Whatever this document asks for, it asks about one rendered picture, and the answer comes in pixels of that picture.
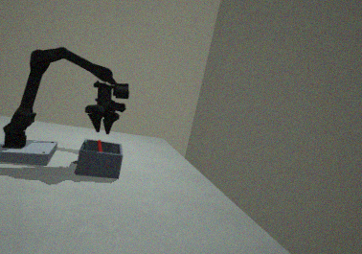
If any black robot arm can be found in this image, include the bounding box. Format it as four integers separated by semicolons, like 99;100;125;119
2;47;129;149

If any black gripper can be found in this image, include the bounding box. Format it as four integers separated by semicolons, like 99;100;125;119
85;95;119;134

